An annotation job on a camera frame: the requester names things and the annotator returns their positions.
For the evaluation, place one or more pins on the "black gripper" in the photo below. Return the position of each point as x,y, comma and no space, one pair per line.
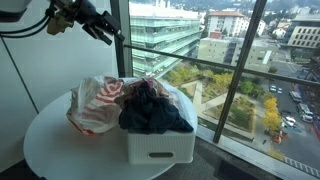
87,11

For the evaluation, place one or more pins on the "white red plastic bag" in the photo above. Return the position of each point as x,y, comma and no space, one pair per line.
95,106

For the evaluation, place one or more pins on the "dark navy clothing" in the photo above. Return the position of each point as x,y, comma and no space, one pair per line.
150,115

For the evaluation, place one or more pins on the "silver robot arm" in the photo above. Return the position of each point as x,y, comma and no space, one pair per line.
13,8

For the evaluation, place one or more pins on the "pink clothing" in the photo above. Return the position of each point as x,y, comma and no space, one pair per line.
148,84

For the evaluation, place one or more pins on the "white plastic basket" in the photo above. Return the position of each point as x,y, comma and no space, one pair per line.
160,150

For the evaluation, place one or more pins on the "dark horizontal window railing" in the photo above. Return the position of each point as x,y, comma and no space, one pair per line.
233,68

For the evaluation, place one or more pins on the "dark vertical window frame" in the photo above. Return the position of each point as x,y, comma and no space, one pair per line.
120,46

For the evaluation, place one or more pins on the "yellowish wrist camera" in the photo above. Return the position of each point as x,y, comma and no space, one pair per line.
60,24

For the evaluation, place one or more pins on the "dark slanted window post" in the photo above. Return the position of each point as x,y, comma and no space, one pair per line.
238,70

